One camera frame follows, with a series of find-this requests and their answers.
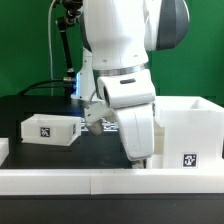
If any white drawer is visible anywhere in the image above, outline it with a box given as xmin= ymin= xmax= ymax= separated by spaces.
xmin=21 ymin=114 xmax=81 ymax=146

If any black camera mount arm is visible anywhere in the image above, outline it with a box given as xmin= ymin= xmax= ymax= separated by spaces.
xmin=52 ymin=0 xmax=83 ymax=81

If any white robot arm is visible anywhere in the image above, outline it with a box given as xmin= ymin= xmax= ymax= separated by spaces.
xmin=80 ymin=0 xmax=190 ymax=168

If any black base cable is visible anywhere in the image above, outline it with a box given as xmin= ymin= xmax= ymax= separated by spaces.
xmin=17 ymin=77 xmax=77 ymax=97

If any white drawer cabinet box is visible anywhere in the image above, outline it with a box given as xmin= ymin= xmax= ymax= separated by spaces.
xmin=147 ymin=96 xmax=224 ymax=169

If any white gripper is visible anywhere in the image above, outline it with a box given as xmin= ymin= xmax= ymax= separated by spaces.
xmin=115 ymin=104 xmax=154 ymax=169

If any white workspace border frame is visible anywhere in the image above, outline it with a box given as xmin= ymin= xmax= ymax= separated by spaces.
xmin=0 ymin=138 xmax=224 ymax=196

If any fiducial marker sheet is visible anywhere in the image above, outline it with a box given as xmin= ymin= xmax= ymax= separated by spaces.
xmin=81 ymin=120 xmax=117 ymax=132

